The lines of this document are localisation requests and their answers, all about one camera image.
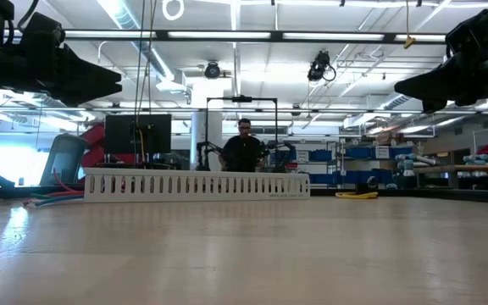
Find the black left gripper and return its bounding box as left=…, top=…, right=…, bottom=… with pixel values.
left=0, top=43, right=124, bottom=108

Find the green wire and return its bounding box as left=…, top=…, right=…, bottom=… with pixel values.
left=30, top=192, right=86, bottom=201

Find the white slotted cable duct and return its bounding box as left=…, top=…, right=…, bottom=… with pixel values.
left=83, top=167, right=312, bottom=204

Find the black monitor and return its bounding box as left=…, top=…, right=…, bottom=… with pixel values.
left=103, top=113, right=173, bottom=156

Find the white teal office chair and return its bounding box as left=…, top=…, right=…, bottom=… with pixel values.
left=39, top=133, right=89, bottom=187

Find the wooden workbench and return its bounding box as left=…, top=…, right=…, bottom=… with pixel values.
left=413, top=164, right=488, bottom=190

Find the shelf rack with blue bins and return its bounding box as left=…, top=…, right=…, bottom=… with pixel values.
left=269, top=141, right=419, bottom=190

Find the black framed robot station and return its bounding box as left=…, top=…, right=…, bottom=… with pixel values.
left=195, top=95, right=298, bottom=173

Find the yellow hanging cord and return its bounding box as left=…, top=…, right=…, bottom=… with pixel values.
left=403, top=0, right=418, bottom=50

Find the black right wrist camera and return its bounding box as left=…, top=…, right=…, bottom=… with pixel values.
left=444, top=16, right=485, bottom=60

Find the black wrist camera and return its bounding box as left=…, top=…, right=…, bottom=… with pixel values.
left=19, top=11, right=66, bottom=50
left=444, top=16, right=485, bottom=60

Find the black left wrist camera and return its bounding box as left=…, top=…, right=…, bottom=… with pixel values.
left=19, top=11, right=66, bottom=50

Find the black left camera cable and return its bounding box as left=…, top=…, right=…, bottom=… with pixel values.
left=4, top=0, right=41, bottom=46

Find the black aluminium table frame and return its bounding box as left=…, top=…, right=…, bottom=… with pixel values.
left=0, top=184, right=488, bottom=205

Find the white hanging ring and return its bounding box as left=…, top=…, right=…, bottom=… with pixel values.
left=161, top=0, right=186, bottom=22

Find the black ceiling camera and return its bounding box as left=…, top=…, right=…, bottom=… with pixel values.
left=306, top=49, right=337, bottom=84
left=203, top=61, right=222, bottom=80

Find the yellow wire spool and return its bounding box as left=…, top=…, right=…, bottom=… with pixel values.
left=335, top=191, right=380, bottom=200

